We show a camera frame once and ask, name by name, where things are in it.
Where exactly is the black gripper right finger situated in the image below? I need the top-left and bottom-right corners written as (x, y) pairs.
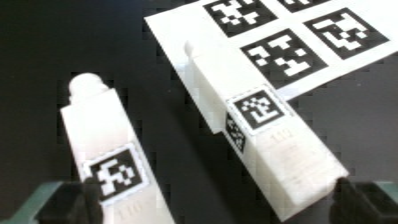
top-left (329, 178), bottom-right (398, 224)

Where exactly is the fiducial marker sheet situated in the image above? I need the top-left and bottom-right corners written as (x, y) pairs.
top-left (142, 0), bottom-right (398, 136)

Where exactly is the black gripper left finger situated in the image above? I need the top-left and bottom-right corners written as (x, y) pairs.
top-left (10, 177), bottom-right (106, 224)

